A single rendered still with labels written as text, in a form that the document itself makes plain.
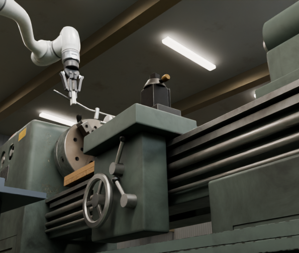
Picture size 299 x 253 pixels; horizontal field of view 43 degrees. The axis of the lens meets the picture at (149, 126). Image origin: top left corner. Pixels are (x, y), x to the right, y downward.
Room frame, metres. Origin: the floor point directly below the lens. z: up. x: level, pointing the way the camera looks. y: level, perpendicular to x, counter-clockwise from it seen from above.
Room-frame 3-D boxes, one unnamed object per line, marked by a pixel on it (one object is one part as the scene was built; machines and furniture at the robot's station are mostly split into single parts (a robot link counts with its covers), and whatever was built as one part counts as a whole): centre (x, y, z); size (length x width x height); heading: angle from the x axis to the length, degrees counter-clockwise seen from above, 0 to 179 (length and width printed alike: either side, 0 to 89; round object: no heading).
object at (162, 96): (1.19, -0.02, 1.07); 0.07 x 0.07 x 0.10; 37
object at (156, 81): (1.18, -0.02, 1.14); 0.08 x 0.08 x 0.03
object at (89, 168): (1.52, 0.12, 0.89); 0.36 x 0.30 x 0.04; 127
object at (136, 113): (1.17, -0.09, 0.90); 0.53 x 0.30 x 0.06; 127
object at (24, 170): (2.04, 0.54, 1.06); 0.59 x 0.48 x 0.39; 37
